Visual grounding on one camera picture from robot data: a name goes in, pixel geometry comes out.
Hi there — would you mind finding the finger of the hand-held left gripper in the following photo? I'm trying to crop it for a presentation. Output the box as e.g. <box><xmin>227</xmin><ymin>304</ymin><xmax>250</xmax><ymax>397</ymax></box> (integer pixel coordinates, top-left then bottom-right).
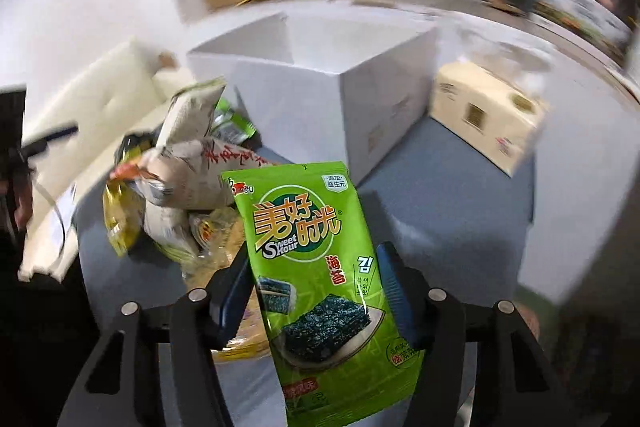
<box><xmin>22</xmin><ymin>122</ymin><xmax>80</xmax><ymax>158</ymax></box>

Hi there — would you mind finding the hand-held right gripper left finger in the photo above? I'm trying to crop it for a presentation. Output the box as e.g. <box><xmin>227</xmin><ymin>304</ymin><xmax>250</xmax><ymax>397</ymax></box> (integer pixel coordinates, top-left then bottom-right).
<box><xmin>57</xmin><ymin>248</ymin><xmax>258</xmax><ymax>427</ymax></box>

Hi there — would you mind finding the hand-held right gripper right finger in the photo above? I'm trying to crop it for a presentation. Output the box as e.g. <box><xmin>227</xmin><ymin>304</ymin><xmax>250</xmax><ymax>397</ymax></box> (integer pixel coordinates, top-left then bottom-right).
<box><xmin>376</xmin><ymin>241</ymin><xmax>576</xmax><ymax>427</ymax></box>

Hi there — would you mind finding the green seaweed snack packet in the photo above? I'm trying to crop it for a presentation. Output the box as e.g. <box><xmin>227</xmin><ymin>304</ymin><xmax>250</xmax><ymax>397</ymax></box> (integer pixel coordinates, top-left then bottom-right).
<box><xmin>221</xmin><ymin>161</ymin><xmax>426</xmax><ymax>427</ymax></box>

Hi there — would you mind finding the white storage box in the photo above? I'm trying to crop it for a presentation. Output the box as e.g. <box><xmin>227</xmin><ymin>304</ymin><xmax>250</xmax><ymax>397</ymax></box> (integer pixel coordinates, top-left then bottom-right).
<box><xmin>186</xmin><ymin>12</ymin><xmax>438</xmax><ymax>182</ymax></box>

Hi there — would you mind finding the person's left hand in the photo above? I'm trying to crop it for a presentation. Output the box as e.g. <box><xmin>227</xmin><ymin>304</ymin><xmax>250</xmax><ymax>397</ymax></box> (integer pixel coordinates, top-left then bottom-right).
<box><xmin>15</xmin><ymin>189</ymin><xmax>35</xmax><ymax>233</ymax></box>

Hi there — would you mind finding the cream leather sofa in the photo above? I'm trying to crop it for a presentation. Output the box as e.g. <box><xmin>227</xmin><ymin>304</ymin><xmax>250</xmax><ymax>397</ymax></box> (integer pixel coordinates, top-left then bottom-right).
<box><xmin>17</xmin><ymin>36</ymin><xmax>197</xmax><ymax>284</ymax></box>

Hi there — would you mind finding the orange yellow snack packet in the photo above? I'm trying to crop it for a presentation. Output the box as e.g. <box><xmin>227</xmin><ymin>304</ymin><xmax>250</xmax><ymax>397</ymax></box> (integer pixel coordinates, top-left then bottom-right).
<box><xmin>109</xmin><ymin>158</ymin><xmax>147</xmax><ymax>184</ymax></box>

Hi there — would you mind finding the dark snack packet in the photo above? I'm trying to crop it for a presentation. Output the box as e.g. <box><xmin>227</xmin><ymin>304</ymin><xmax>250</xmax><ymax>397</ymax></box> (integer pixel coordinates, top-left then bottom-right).
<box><xmin>116</xmin><ymin>133</ymin><xmax>162</xmax><ymax>164</ymax></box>

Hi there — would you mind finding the green stool with orange mesh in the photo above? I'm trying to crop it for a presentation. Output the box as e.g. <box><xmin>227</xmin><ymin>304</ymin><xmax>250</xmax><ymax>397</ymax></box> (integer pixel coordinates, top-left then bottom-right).
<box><xmin>512</xmin><ymin>284</ymin><xmax>562</xmax><ymax>349</ymax></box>

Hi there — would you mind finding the cream tissue pack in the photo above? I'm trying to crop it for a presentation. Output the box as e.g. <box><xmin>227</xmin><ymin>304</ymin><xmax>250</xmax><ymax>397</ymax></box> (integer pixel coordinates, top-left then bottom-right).
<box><xmin>430</xmin><ymin>61</ymin><xmax>549</xmax><ymax>178</ymax></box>

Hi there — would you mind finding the brown wrapper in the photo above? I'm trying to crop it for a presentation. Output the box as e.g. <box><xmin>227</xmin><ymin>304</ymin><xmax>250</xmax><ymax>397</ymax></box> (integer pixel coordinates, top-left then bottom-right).
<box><xmin>486</xmin><ymin>0</ymin><xmax>527</xmax><ymax>16</ymax></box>

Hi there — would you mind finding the landscape print box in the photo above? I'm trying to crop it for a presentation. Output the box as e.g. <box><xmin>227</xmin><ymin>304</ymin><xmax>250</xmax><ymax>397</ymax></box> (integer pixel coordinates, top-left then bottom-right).
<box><xmin>527</xmin><ymin>0</ymin><xmax>633</xmax><ymax>56</ymax></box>

